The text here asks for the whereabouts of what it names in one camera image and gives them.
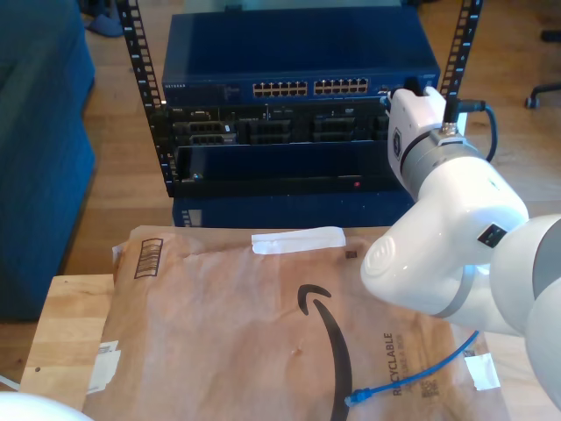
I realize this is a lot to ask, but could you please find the blue network cable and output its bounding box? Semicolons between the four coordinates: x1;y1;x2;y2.
344;331;481;407

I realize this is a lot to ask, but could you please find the black rack shelf unit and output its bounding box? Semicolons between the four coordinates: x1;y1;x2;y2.
166;139;415;197

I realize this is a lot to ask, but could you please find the black rack server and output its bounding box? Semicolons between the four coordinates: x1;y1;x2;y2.
168;103;391;146

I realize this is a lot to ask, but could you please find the black office chair base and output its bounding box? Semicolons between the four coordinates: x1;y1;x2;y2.
525;82;561;109

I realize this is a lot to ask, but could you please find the blue box under rack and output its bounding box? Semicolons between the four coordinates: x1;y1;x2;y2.
172;195;422;229

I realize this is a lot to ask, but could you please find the brown paper mailer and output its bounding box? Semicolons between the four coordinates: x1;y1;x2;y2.
81;225;512;421

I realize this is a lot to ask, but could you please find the blue slipper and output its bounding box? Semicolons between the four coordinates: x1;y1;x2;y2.
85;12;124;39

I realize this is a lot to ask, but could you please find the blue sofa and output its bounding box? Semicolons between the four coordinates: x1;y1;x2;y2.
0;0;96;324

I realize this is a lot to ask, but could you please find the dark arm cable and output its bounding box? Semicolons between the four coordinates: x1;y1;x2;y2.
441;98;500;161

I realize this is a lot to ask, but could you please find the black perforated rack post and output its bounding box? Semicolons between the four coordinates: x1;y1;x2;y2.
436;0;486;122
116;0;176;198

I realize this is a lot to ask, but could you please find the blue network switch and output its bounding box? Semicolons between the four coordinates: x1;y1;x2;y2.
161;12;442;104

